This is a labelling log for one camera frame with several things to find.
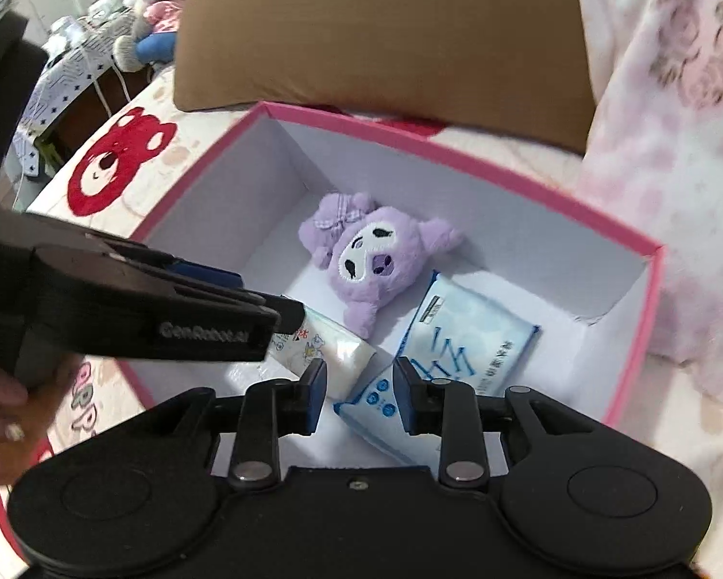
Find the bear print blanket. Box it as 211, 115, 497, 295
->
0, 66, 723, 579

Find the person's left hand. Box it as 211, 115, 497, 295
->
0, 355, 83, 498

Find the white printed tissue packet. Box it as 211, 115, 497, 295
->
270, 307, 379, 400

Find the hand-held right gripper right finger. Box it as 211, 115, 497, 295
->
394, 356, 599, 489

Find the brown pillow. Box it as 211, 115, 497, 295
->
173, 0, 597, 154

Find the purple plush toy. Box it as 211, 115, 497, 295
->
298, 191, 464, 340

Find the small blue wet wipes packet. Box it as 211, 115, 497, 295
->
333, 367, 454, 467

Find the pink checked pillow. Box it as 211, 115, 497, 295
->
569, 0, 723, 387

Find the patterned tablecloth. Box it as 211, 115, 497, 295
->
12, 12, 138, 177

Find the grey plush toy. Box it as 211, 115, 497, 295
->
113, 0, 192, 71

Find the large blue wet wipes packet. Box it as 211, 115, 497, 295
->
396, 270, 543, 400

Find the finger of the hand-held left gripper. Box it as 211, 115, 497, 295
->
104, 239, 246, 291
239, 288, 308, 335

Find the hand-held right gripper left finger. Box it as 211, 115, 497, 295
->
135, 359, 329, 492

